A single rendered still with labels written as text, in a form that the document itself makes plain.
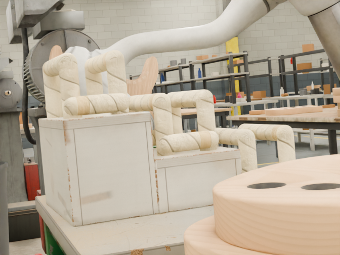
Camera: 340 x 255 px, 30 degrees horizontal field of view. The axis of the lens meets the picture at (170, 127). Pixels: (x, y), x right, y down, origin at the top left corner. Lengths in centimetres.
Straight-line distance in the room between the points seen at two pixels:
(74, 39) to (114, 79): 109
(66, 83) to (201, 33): 64
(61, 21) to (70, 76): 116
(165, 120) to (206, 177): 12
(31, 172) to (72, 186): 462
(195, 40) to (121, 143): 64
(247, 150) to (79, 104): 32
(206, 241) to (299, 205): 12
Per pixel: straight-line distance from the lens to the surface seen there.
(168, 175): 107
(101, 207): 105
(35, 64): 215
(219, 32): 165
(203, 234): 63
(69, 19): 222
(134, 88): 195
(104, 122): 104
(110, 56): 109
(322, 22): 160
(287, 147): 121
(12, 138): 564
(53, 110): 123
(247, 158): 117
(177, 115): 129
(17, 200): 567
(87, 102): 106
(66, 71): 106
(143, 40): 159
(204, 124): 113
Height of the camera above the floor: 113
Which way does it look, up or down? 3 degrees down
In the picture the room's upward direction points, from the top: 5 degrees counter-clockwise
